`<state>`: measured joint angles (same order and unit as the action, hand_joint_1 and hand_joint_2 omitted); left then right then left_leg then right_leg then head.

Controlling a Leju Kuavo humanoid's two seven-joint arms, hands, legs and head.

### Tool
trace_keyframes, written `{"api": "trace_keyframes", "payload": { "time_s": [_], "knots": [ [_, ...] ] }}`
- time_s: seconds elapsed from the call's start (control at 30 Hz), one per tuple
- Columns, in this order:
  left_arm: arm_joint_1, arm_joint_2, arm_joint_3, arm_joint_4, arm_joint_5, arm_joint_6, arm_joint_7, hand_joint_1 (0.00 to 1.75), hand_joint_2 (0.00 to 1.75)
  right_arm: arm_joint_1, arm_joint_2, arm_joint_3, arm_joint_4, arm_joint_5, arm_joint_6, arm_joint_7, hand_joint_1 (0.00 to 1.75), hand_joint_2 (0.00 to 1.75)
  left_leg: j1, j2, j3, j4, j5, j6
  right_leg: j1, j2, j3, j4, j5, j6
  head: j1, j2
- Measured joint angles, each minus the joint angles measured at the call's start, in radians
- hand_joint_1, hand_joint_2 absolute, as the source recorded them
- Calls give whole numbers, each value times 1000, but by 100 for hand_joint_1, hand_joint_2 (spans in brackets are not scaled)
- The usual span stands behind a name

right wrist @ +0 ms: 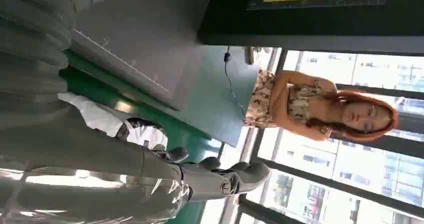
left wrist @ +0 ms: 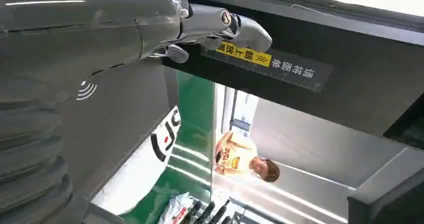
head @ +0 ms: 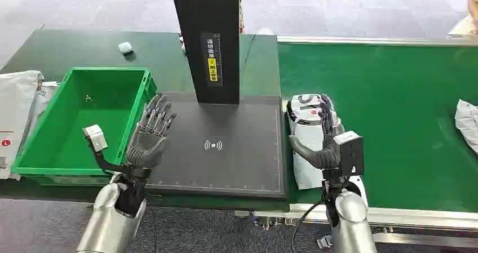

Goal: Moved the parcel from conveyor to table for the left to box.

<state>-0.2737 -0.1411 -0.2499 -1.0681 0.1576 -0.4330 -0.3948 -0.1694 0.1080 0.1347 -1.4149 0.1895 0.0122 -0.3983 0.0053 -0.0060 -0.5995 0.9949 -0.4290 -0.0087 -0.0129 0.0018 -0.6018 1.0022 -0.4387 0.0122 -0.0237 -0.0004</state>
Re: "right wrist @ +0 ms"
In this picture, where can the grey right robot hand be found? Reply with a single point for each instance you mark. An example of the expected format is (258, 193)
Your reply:
(99, 153)

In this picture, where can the white parcel with black print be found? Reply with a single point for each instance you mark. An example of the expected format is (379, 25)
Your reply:
(99, 116)

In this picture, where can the green plastic crate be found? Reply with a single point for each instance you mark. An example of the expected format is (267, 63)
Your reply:
(185, 140)

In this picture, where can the ribbed grey right arm sleeve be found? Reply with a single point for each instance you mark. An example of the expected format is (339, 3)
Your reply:
(30, 50)

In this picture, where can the grey metal panel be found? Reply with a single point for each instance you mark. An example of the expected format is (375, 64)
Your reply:
(142, 34)

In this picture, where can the person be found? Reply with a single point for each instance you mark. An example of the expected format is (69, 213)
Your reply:
(298, 103)

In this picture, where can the black machine housing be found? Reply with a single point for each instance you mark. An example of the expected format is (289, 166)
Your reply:
(298, 24)

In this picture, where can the dark window frame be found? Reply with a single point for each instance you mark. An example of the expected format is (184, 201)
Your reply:
(331, 182)

